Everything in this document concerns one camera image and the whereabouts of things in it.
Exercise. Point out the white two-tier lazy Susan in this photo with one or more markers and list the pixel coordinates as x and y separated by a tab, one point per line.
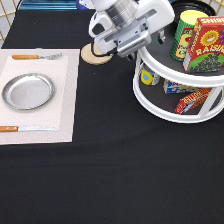
156	56

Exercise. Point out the yellow and blue can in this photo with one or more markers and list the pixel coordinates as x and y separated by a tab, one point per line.
149	77

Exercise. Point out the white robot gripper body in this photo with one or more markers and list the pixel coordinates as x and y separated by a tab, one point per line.
123	27

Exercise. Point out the round silver metal plate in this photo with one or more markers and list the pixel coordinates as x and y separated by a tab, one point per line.
28	91

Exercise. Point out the wooden handled knife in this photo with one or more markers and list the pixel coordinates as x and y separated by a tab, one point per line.
24	129

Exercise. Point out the red raisin box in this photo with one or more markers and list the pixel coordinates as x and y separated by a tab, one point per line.
205	51

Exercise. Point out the black ribbed bowl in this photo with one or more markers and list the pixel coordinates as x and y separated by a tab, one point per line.
180	6

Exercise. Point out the beige woven placemat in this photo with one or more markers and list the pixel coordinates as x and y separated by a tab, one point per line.
58	112

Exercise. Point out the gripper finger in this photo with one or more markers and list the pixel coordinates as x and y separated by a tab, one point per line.
139	61
161	36

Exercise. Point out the wooden handled fork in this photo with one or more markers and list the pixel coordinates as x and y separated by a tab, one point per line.
25	57

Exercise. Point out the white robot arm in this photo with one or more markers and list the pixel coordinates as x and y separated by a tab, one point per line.
123	27

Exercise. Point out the red snack box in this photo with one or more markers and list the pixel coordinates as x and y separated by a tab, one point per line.
192	100

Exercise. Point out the green and yellow canister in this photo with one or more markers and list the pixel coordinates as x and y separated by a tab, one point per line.
184	32

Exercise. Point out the round wooden coaster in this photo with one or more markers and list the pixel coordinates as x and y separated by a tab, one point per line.
91	54

